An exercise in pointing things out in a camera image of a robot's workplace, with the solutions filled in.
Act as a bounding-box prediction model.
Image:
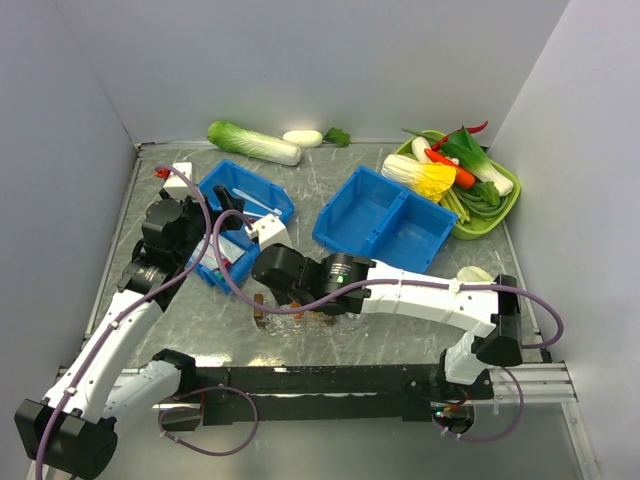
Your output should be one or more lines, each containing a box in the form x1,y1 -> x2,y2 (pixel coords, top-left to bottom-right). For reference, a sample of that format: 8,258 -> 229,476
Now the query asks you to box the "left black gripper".
172,184 -> 244,264

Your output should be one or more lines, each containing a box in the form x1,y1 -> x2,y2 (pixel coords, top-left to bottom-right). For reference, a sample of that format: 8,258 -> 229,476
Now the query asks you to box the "orange toothpaste tube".
290,302 -> 304,320

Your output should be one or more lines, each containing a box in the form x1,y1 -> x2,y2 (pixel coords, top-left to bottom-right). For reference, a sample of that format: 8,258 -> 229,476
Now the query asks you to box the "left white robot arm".
14,186 -> 244,479

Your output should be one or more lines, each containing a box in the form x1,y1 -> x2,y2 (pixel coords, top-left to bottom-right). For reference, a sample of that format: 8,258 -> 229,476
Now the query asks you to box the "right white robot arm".
251,244 -> 523,399

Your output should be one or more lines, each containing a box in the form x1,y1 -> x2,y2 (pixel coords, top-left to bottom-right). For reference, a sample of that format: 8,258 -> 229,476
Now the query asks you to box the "white toothbrush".
232,188 -> 283,216

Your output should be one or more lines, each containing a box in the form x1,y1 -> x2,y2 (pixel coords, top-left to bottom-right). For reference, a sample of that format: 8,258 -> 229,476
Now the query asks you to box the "white toothpaste tube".
190,236 -> 245,270

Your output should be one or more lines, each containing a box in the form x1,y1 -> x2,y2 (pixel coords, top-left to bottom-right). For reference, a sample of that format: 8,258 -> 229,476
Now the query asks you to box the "green vegetable tray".
396,122 -> 521,240

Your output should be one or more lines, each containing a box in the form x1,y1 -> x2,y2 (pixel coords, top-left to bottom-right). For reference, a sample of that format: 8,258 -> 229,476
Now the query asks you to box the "left blue storage bin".
199,160 -> 295,285

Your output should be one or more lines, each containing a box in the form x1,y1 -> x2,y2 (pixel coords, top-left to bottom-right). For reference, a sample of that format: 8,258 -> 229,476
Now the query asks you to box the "blue storage bin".
312,166 -> 457,274
199,160 -> 295,285

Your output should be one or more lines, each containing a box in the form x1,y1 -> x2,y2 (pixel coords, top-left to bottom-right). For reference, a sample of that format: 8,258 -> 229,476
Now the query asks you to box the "green napa cabbage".
207,121 -> 302,166

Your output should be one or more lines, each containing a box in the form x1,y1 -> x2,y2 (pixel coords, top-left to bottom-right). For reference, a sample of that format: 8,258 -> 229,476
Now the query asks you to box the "white radish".
282,130 -> 324,149

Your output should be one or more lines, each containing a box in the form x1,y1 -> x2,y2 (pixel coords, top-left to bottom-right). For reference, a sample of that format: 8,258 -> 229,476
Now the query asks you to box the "right blue storage bin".
312,166 -> 457,274

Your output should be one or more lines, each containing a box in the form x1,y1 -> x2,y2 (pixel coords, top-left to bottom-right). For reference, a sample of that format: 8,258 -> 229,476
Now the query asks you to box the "yellow white cabbage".
380,154 -> 456,203

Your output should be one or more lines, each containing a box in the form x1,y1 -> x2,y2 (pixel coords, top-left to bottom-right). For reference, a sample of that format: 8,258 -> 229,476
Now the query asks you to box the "small green cabbage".
456,266 -> 494,283

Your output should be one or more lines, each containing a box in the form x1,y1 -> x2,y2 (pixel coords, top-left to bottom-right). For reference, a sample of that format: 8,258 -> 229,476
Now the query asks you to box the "red chili pepper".
430,120 -> 489,152

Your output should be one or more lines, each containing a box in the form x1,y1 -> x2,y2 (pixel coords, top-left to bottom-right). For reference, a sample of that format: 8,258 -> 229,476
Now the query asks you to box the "green beans bundle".
440,188 -> 506,225

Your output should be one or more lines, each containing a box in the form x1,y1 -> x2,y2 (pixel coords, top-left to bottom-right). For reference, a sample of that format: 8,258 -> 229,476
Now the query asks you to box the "orange carrot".
424,148 -> 476,190

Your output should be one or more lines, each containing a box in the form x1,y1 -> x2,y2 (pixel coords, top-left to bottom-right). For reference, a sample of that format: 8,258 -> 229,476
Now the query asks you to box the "bok choy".
440,127 -> 513,197

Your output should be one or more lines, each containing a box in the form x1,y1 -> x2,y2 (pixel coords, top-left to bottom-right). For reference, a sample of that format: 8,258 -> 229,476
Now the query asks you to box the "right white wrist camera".
245,214 -> 292,251

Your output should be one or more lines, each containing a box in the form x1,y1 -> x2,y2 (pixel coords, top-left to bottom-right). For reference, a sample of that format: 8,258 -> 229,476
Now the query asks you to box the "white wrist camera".
154,162 -> 194,201
245,214 -> 292,251

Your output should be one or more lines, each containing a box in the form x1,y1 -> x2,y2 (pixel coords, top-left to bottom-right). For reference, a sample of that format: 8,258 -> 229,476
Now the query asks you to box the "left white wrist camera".
154,162 -> 194,201

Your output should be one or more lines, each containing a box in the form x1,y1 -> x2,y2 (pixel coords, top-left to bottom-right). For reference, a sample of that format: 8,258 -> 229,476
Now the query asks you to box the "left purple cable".
33,164 -> 214,480

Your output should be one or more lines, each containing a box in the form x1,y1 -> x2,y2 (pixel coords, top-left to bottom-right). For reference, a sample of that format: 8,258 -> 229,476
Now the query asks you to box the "purple cable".
212,209 -> 566,351
33,164 -> 214,480

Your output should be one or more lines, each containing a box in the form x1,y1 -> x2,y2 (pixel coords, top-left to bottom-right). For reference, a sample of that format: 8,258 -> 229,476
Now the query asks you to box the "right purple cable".
212,209 -> 566,351

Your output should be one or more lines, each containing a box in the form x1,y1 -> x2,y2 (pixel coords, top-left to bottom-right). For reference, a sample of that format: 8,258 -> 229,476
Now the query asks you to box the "black base frame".
160,364 -> 494,426

